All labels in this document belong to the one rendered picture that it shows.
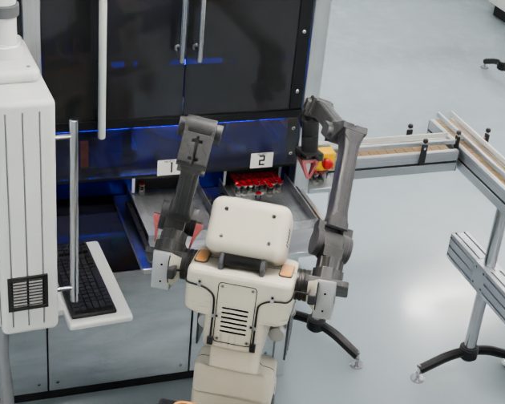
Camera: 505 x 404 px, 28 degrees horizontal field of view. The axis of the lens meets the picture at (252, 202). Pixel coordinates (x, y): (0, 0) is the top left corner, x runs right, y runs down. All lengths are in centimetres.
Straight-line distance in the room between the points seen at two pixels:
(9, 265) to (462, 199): 334
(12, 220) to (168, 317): 117
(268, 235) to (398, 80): 468
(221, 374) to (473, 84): 480
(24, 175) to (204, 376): 74
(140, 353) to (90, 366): 20
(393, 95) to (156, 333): 346
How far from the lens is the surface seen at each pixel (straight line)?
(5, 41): 285
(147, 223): 344
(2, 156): 275
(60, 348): 384
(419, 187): 577
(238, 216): 257
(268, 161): 361
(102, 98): 325
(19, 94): 274
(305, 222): 347
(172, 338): 393
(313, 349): 438
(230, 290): 258
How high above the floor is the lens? 267
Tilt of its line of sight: 30 degrees down
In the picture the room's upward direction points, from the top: 6 degrees clockwise
